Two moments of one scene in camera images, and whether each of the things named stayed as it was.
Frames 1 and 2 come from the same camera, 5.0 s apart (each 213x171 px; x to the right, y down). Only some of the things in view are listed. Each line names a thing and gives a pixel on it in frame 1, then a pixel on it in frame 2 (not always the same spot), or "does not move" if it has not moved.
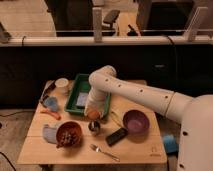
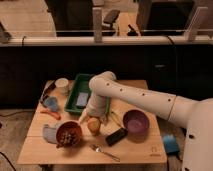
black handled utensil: x=50 y=83 does not move
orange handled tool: x=53 y=114 does not move
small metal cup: x=94 y=125 → x=95 y=132
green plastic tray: x=81 y=84 does not move
